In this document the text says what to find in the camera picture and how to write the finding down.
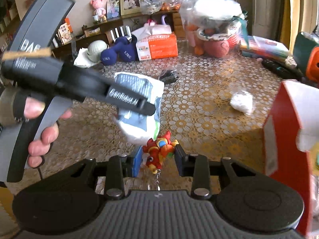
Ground white helmet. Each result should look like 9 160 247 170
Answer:
87 39 109 63

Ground red toy keychain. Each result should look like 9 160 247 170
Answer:
142 130 179 191

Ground black remote controls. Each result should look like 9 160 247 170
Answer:
261 59 304 80

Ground white cloth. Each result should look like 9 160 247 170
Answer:
73 47 100 69

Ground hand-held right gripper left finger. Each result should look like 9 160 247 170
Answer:
60 146 144 200

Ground bag of oranges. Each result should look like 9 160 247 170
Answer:
160 1 181 12

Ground small photo frame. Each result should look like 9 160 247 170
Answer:
106 0 121 19

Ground white crumpled tissue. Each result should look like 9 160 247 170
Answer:
229 91 254 114

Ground white router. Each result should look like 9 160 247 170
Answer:
109 25 132 39

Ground small black object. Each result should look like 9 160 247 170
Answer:
159 70 179 83

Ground large clear plastic bag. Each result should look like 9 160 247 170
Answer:
179 0 248 58

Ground large photo frame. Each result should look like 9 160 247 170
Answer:
120 0 145 16

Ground orange and green box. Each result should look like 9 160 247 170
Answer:
292 25 319 83

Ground illustrated book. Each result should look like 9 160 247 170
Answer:
57 22 73 44

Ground blue dumbbell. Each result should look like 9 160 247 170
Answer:
100 47 121 67
115 36 139 62

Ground dark shelf unit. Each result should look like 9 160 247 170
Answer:
0 0 23 55

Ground person's left hand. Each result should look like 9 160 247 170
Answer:
11 92 73 169

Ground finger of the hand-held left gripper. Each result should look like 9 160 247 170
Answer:
138 98 156 117

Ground pink figurine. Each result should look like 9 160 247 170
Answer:
90 0 108 22

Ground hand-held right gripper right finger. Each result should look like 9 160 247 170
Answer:
174 144 258 200

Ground wooden television cabinet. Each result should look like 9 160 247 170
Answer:
50 9 190 58

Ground orange basketball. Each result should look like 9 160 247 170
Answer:
196 39 231 59

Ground white and blue wipes packet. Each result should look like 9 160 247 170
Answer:
112 72 165 145

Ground yellow curtain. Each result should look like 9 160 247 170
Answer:
286 0 302 53

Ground clear plastic organizer box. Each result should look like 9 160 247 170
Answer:
240 35 291 61

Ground gold patterned tablecloth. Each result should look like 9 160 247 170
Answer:
5 40 299 196

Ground orange tissue pack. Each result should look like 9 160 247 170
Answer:
132 26 179 62

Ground red and white cardboard box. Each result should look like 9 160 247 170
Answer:
263 80 319 236

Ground pink toy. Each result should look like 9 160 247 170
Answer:
147 14 173 27

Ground small cardboard box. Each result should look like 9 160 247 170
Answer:
83 27 101 37

